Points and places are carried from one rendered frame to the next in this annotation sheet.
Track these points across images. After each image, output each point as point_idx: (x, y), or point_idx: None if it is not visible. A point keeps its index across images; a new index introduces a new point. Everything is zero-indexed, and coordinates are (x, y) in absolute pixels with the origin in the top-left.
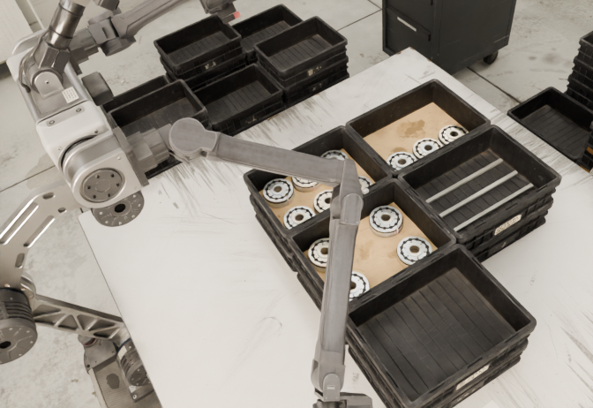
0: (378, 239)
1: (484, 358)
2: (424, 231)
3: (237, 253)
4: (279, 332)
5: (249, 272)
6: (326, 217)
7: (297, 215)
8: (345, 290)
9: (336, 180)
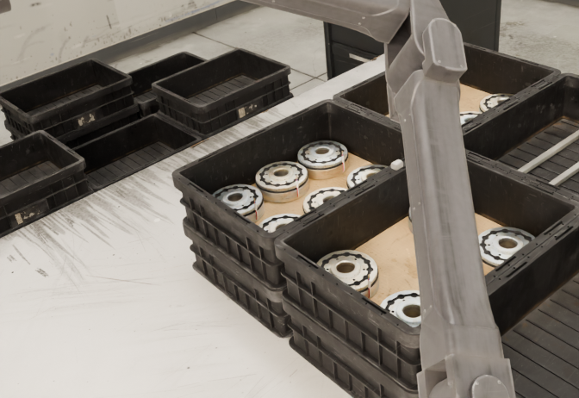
0: None
1: None
2: (511, 224)
3: (167, 326)
4: None
5: (195, 353)
6: (339, 207)
7: (279, 226)
8: (465, 204)
9: (401, 7)
